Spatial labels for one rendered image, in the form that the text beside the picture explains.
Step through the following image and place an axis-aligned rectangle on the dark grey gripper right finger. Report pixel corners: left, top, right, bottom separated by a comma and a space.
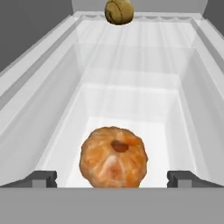
166, 170, 220, 189

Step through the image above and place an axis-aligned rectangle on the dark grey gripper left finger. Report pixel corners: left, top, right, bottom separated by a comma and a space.
4, 170, 58, 189

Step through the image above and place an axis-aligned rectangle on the orange peach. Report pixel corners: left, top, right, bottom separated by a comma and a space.
79, 126, 149, 189

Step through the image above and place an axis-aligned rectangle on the white fridge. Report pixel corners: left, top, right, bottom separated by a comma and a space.
0, 10, 224, 189

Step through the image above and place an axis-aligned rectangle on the brown round fruit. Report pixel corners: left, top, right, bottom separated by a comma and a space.
104, 0, 135, 26

